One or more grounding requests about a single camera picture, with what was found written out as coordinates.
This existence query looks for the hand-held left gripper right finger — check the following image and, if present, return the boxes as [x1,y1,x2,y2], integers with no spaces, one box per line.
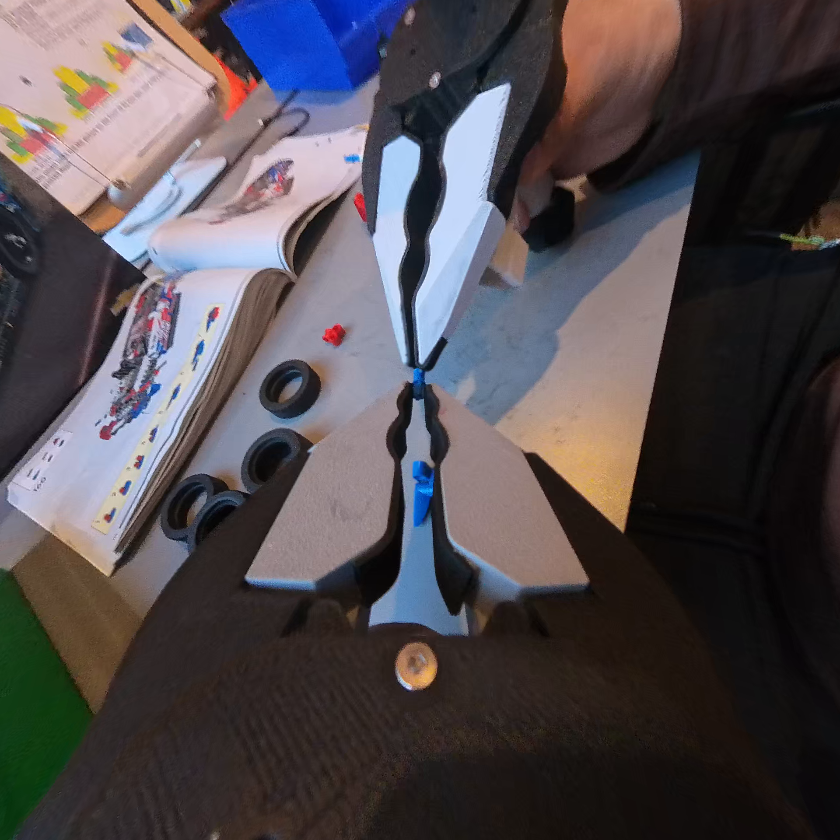
[423,384,592,616]

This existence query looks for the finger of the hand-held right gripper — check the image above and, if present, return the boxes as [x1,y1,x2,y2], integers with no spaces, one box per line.
[412,82,511,368]
[371,133,422,368]

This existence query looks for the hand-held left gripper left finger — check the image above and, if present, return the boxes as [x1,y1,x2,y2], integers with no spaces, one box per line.
[244,382,413,608]

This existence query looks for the blue pointed brick assembly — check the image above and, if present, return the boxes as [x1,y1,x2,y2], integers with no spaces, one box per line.
[410,459,435,528]

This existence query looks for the person's right forearm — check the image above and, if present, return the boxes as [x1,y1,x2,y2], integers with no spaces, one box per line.
[587,0,840,193]

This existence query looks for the grey desk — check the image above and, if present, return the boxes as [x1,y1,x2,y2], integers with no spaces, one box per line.
[0,66,702,621]

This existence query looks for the person's right hand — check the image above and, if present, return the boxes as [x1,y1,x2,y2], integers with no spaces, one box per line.
[515,0,685,234]

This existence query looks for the wide black rubber tyre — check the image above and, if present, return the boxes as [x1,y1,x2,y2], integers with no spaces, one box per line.
[187,490,250,553]
[241,428,312,494]

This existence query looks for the narrow black rubber tyre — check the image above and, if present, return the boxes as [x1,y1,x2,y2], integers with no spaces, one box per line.
[259,360,322,420]
[161,474,231,542]

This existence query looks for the blue plastic bin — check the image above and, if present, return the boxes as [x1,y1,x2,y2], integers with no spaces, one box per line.
[222,0,417,93]

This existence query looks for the orange plastic parts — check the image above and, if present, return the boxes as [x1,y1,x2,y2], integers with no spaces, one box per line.
[220,56,260,122]

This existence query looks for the open instruction book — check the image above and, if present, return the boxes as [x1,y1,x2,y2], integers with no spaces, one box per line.
[7,125,370,578]

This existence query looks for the pale white plastic item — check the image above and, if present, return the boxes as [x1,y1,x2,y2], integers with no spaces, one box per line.
[105,156,227,266]

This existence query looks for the brown wooden board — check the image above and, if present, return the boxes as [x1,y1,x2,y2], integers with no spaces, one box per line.
[128,0,234,116]

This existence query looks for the beige wooden table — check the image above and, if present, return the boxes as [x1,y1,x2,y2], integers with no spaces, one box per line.
[13,538,144,713]

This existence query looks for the person's brown shirt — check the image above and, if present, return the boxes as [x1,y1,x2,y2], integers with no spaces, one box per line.
[768,361,840,723]

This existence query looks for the white brick picture booklet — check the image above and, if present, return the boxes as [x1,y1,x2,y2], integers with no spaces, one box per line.
[0,0,219,217]

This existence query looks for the printed toy car box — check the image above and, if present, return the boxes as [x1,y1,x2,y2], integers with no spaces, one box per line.
[0,157,148,480]

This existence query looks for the black cable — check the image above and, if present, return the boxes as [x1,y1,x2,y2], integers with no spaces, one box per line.
[259,88,311,140]

